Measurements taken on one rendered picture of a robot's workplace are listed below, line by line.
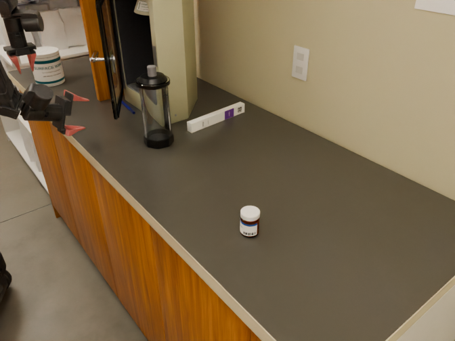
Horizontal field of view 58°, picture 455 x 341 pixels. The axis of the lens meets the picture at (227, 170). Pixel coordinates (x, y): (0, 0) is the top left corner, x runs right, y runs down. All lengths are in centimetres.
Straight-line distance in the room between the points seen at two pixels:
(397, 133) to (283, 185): 39
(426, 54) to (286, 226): 60
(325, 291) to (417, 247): 28
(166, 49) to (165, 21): 9
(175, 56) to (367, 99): 66
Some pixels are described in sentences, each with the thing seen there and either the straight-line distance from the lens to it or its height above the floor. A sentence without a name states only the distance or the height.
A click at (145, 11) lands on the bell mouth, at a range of 153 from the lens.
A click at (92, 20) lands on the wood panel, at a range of 175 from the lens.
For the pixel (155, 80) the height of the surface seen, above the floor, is 118.
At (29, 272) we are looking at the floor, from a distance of 247.
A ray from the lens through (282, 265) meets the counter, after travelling 97.
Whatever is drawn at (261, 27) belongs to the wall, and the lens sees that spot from 166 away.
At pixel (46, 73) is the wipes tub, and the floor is 100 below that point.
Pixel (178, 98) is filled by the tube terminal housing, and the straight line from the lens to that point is 155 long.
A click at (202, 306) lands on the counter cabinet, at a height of 74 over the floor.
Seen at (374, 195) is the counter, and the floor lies 94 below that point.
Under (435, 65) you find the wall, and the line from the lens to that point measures 126.
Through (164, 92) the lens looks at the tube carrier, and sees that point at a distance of 134.
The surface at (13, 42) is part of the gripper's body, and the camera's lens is 174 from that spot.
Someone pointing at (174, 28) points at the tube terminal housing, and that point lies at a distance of 147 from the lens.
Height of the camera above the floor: 163
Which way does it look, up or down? 33 degrees down
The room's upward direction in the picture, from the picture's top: straight up
